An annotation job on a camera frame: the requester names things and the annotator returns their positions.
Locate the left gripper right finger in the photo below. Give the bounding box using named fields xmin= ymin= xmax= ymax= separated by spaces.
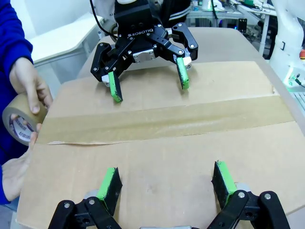
xmin=209 ymin=161 xmax=292 ymax=229

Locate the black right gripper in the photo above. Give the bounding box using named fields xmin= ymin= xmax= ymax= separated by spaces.
xmin=90 ymin=0 xmax=199 ymax=104

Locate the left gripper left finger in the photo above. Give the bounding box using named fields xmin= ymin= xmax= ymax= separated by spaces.
xmin=51 ymin=166 xmax=123 ymax=229

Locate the large brown cardboard box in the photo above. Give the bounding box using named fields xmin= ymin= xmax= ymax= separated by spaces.
xmin=15 ymin=61 xmax=302 ymax=229

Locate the brown packing tape roll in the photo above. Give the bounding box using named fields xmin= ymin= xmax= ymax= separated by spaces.
xmin=1 ymin=93 xmax=48 ymax=146

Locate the person's right forearm blue sleeve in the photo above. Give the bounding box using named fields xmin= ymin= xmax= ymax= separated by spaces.
xmin=0 ymin=163 xmax=11 ymax=206

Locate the person's left forearm blue sleeve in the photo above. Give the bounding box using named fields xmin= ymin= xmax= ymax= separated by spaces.
xmin=0 ymin=0 xmax=34 ymax=79

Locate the small black box device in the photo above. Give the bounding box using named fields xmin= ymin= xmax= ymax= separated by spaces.
xmin=238 ymin=18 xmax=248 ymax=33

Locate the person's right hand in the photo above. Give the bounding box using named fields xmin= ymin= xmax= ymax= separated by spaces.
xmin=1 ymin=131 xmax=39 ymax=202

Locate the person's left hand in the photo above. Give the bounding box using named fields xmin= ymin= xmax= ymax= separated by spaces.
xmin=9 ymin=57 xmax=54 ymax=114

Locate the brown packing tape strip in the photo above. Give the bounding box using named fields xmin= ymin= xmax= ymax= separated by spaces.
xmin=35 ymin=95 xmax=295 ymax=146

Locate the black white-striped jacket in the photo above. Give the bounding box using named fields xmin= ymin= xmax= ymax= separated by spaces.
xmin=163 ymin=0 xmax=193 ymax=28

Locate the white desk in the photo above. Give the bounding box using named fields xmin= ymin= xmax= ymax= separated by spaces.
xmin=28 ymin=14 xmax=105 ymax=65

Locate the person in blue sweater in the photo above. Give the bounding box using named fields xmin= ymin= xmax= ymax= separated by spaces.
xmin=0 ymin=71 xmax=29 ymax=167

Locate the cluttered white workbench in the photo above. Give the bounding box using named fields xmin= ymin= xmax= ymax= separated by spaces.
xmin=188 ymin=0 xmax=278 ymax=53

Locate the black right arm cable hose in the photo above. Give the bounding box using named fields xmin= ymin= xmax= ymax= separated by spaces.
xmin=89 ymin=0 xmax=119 ymax=38

